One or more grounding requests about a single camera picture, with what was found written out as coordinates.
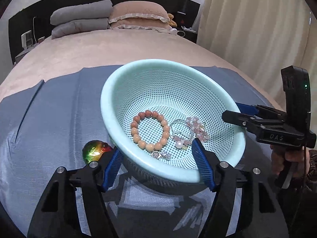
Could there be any person's right forearm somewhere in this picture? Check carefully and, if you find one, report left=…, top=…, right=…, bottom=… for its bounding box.
left=288, top=151, right=317, bottom=228

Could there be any pink bead necklace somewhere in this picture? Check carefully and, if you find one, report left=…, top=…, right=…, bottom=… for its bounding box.
left=173, top=116, right=211, bottom=143

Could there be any cream curtain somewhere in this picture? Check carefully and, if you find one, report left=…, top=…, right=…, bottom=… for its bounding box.
left=197, top=0, right=317, bottom=129

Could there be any blue cloth mat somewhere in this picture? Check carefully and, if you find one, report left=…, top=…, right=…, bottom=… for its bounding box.
left=0, top=64, right=285, bottom=238

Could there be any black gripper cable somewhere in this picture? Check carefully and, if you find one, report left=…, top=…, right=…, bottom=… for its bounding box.
left=298, top=146, right=309, bottom=209

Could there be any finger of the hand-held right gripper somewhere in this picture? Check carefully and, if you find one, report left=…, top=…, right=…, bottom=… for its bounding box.
left=222, top=110, right=259, bottom=129
left=235, top=102, right=286, bottom=120

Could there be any white handheld device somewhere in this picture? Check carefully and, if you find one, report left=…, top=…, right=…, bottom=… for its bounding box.
left=158, top=27, right=185, bottom=36

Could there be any person's right hand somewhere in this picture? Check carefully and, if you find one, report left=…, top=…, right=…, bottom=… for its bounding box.
left=270, top=147, right=310, bottom=179

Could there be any beige bed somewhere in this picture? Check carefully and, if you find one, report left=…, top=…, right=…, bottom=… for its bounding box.
left=0, top=27, right=298, bottom=134

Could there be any small white appliance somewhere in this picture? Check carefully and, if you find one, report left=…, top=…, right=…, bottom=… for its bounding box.
left=21, top=30, right=34, bottom=50

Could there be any white charger cable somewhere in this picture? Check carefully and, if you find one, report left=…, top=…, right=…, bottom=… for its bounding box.
left=32, top=16, right=38, bottom=44

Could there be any grey pillow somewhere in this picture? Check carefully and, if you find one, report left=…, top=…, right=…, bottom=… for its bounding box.
left=50, top=0, right=113, bottom=26
left=51, top=18, right=109, bottom=39

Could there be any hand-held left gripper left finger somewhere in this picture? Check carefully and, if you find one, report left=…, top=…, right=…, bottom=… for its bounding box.
left=27, top=147, right=124, bottom=238

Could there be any large silver hoop earring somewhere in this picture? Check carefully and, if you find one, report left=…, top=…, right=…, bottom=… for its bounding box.
left=170, top=119, right=196, bottom=139

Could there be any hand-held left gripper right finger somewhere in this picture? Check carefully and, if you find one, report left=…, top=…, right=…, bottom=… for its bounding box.
left=191, top=138, right=290, bottom=238

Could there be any iridescent oval brooch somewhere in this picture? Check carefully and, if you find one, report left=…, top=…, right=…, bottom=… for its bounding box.
left=82, top=140, right=113, bottom=164

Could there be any orange bead bracelet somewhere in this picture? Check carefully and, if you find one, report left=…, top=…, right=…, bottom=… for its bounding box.
left=130, top=110, right=171, bottom=152

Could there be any black headboard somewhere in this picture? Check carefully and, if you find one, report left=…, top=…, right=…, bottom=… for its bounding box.
left=8, top=0, right=201, bottom=65

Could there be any pink ruffled pillow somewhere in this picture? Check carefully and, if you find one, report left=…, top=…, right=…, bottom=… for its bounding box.
left=109, top=20, right=172, bottom=30
left=108, top=1, right=172, bottom=23

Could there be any mint green plastic basket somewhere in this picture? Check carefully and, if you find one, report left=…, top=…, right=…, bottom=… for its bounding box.
left=100, top=59, right=246, bottom=186

